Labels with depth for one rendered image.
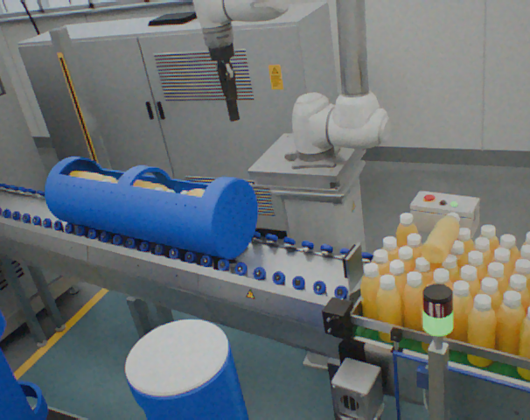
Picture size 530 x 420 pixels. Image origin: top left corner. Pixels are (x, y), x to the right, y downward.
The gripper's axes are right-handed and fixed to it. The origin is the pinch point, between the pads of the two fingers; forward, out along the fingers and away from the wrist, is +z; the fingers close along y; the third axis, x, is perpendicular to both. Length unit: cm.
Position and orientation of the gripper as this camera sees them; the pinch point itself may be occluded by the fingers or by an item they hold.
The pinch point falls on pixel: (233, 109)
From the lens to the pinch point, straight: 178.9
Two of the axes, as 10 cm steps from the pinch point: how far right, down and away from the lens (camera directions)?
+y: 3.6, 4.1, -8.4
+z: 1.5, 8.6, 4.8
